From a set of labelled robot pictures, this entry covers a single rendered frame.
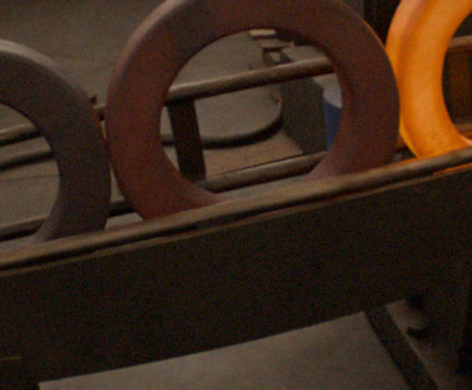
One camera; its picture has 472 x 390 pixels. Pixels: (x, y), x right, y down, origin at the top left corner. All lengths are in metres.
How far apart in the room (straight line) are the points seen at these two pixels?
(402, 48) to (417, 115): 0.05
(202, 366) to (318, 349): 0.20
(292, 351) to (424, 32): 0.99
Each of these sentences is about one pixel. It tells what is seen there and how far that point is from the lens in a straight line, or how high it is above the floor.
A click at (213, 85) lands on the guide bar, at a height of 0.67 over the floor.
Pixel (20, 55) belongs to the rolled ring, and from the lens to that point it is 0.49.
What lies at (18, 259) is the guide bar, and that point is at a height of 0.60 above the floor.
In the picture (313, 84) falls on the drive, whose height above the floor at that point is 0.24.
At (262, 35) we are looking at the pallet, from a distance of 2.94.
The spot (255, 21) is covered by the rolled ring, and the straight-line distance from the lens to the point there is 0.50.
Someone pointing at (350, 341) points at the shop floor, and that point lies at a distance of 1.49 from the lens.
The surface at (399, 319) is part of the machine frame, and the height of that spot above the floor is 0.07.
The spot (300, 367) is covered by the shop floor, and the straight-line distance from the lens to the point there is 1.42.
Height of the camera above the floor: 0.83
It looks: 24 degrees down
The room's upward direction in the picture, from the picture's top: 2 degrees counter-clockwise
